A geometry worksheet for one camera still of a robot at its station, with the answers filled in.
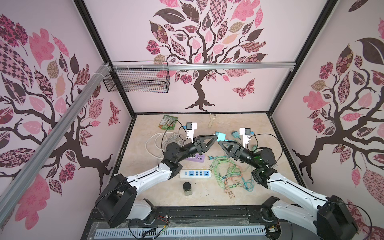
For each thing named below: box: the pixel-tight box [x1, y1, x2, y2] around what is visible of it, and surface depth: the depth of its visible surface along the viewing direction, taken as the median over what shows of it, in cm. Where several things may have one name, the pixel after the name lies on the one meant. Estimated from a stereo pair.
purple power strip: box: [185, 153, 205, 163], surface depth 94 cm
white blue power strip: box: [180, 169, 214, 179], surface depth 87 cm
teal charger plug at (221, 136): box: [215, 131, 226, 142], surface depth 64 cm
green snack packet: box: [158, 115, 178, 131], surface depth 116 cm
